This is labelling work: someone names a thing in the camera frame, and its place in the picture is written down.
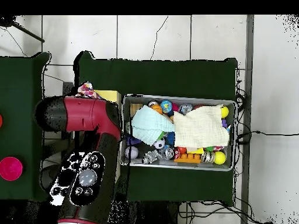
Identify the small soccer ball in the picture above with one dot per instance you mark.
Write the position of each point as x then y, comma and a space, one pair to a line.
159, 143

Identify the shallow clear mesh bin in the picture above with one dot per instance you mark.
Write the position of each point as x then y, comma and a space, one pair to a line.
229, 161

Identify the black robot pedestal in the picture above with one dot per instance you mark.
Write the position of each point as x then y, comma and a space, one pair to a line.
154, 214

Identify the yellow ball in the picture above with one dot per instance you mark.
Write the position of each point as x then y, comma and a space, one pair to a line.
219, 157

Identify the crushed silver drink can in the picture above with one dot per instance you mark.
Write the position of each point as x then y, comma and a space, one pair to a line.
207, 157

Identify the pink round disc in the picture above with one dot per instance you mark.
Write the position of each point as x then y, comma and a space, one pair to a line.
10, 169

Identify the black stand pole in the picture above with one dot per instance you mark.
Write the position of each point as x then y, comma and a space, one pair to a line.
5, 21

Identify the orange toy basketball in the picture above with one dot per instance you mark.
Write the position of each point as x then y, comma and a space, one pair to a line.
158, 108

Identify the white baseball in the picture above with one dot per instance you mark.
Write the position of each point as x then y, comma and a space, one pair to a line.
131, 152

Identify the blue globe ball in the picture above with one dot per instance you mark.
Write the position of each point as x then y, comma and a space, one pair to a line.
166, 106

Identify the wooden box with three holes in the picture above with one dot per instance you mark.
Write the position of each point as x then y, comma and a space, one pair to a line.
112, 95

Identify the orange toy brick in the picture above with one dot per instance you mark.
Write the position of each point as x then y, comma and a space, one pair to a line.
189, 157

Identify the green cloth side table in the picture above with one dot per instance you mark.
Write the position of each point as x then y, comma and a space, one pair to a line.
18, 84

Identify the grey toy robot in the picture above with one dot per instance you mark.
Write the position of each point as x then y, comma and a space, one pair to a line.
150, 157

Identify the cream waffle cloth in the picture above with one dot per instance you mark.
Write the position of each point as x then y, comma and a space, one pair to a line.
201, 126

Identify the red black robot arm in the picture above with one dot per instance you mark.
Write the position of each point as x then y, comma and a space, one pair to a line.
84, 121

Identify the mint waffle cloth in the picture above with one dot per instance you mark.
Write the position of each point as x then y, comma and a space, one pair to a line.
149, 123

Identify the multicoloured patterned cloth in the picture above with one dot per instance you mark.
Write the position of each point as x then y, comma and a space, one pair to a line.
88, 90

